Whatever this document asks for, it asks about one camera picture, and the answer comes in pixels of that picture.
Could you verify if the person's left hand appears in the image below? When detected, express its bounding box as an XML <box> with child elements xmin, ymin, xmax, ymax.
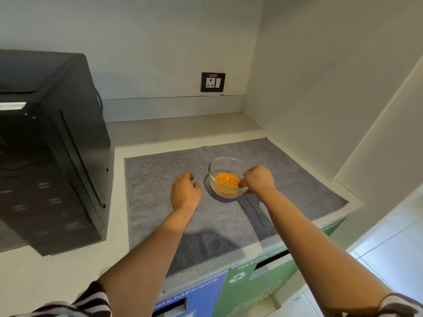
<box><xmin>170</xmin><ymin>172</ymin><xmax>203</xmax><ymax>212</ymax></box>

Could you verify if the person's right hand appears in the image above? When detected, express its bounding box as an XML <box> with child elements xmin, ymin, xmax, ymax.
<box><xmin>238</xmin><ymin>165</ymin><xmax>277</xmax><ymax>197</ymax></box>

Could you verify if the clear glass bowl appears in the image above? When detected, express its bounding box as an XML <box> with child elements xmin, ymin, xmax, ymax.
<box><xmin>208</xmin><ymin>157</ymin><xmax>250</xmax><ymax>199</ymax></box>

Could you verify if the person's left forearm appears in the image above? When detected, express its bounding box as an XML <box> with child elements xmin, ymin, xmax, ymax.
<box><xmin>98</xmin><ymin>208</ymin><xmax>195</xmax><ymax>317</ymax></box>

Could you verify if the person's right forearm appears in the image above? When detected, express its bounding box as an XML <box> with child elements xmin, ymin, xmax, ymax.
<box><xmin>257</xmin><ymin>189</ymin><xmax>394</xmax><ymax>317</ymax></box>

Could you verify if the orange fried noodle snack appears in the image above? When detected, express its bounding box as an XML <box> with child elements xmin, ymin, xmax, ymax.
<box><xmin>214</xmin><ymin>173</ymin><xmax>242</xmax><ymax>198</ymax></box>

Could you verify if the grey towel mat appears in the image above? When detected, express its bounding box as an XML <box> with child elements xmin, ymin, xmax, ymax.
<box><xmin>124</xmin><ymin>137</ymin><xmax>350</xmax><ymax>278</ymax></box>

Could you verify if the green waste bin panel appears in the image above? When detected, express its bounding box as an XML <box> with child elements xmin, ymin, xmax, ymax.
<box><xmin>211</xmin><ymin>217</ymin><xmax>346</xmax><ymax>317</ymax></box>

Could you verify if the blue waste bin panel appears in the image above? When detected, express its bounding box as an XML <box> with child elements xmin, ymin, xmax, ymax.
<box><xmin>153</xmin><ymin>270</ymin><xmax>229</xmax><ymax>317</ymax></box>

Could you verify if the black microwave oven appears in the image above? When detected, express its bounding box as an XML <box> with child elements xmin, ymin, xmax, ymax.
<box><xmin>0</xmin><ymin>49</ymin><xmax>111</xmax><ymax>257</ymax></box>

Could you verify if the striped left sleeve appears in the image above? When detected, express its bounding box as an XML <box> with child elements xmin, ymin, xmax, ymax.
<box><xmin>9</xmin><ymin>280</ymin><xmax>113</xmax><ymax>317</ymax></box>

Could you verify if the striped sleeve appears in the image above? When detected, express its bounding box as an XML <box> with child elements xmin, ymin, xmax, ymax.
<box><xmin>377</xmin><ymin>292</ymin><xmax>423</xmax><ymax>317</ymax></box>
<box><xmin>9</xmin><ymin>280</ymin><xmax>113</xmax><ymax>317</ymax></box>

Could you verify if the striped right sleeve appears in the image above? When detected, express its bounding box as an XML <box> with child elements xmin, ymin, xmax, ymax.
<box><xmin>377</xmin><ymin>292</ymin><xmax>423</xmax><ymax>317</ymax></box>

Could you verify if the black wall power socket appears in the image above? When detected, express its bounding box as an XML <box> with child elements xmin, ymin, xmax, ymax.
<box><xmin>200</xmin><ymin>72</ymin><xmax>226</xmax><ymax>93</ymax></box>

